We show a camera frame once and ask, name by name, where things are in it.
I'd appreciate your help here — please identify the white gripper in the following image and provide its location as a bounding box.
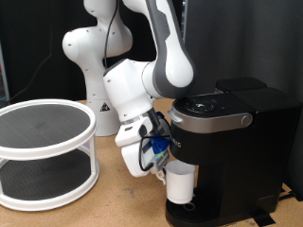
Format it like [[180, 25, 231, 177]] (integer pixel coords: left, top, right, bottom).
[[120, 135, 171, 186]]

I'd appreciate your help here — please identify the white mug green-taped handle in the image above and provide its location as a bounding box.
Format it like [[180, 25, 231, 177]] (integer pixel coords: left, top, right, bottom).
[[158, 159, 197, 205]]

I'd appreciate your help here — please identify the black Keurig coffee machine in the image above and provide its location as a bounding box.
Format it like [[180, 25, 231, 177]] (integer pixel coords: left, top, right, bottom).
[[164, 76, 303, 227]]

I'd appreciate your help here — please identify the black tape strip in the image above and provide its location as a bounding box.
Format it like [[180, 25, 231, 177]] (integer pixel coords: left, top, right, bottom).
[[250, 208, 277, 227]]

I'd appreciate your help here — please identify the white two-tier turntable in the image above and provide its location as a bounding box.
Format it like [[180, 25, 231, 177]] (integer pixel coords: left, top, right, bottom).
[[0, 98, 101, 212]]

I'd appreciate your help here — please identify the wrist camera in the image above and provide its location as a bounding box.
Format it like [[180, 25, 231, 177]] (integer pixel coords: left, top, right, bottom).
[[151, 150, 170, 172]]

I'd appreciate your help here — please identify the blue cable clip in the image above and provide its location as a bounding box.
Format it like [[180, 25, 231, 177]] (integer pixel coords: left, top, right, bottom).
[[149, 136, 171, 158]]

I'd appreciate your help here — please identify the black power cord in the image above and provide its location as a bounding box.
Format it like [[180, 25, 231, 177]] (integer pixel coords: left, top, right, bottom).
[[278, 188, 303, 202]]

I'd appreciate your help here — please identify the black camera cable on arm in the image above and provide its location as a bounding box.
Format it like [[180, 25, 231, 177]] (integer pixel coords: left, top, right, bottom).
[[103, 0, 172, 173]]

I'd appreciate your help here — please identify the thin black hanging cable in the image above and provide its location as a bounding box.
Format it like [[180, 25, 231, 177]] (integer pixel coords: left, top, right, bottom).
[[6, 0, 54, 105]]

